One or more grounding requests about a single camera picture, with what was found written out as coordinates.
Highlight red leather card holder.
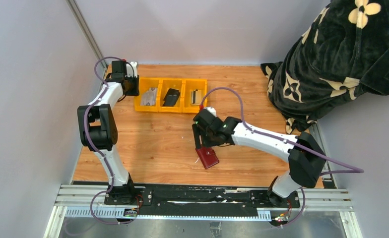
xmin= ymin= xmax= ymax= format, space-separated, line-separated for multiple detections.
xmin=195 ymin=146 xmax=219 ymax=169

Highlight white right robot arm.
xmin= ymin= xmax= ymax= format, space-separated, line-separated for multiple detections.
xmin=192 ymin=108 xmax=326 ymax=207

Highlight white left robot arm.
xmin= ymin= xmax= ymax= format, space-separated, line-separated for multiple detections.
xmin=77 ymin=57 xmax=139 ymax=205

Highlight silver VIP card front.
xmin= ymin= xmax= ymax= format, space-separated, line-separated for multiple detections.
xmin=140 ymin=87 xmax=158 ymax=107

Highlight yellow bin with black holder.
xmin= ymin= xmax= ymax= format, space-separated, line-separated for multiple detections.
xmin=158 ymin=78 xmax=185 ymax=113

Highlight beige striped cards in bin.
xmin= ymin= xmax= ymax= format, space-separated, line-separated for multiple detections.
xmin=190 ymin=89 xmax=203 ymax=106

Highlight black card holder in bin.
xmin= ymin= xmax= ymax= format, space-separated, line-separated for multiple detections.
xmin=162 ymin=88 xmax=180 ymax=107

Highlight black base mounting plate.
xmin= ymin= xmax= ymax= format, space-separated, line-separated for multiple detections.
xmin=104 ymin=183 xmax=300 ymax=218

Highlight black floral blanket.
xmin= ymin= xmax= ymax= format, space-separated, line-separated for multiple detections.
xmin=260 ymin=0 xmax=389 ymax=133

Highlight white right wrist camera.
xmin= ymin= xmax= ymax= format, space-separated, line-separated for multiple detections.
xmin=204 ymin=107 xmax=217 ymax=117

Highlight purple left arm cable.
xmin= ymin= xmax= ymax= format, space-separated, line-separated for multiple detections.
xmin=83 ymin=56 xmax=139 ymax=226

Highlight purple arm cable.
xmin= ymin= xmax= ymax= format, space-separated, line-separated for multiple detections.
xmin=83 ymin=56 xmax=139 ymax=226
xmin=199 ymin=87 xmax=365 ymax=227

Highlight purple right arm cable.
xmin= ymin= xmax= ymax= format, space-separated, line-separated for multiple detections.
xmin=199 ymin=87 xmax=365 ymax=227

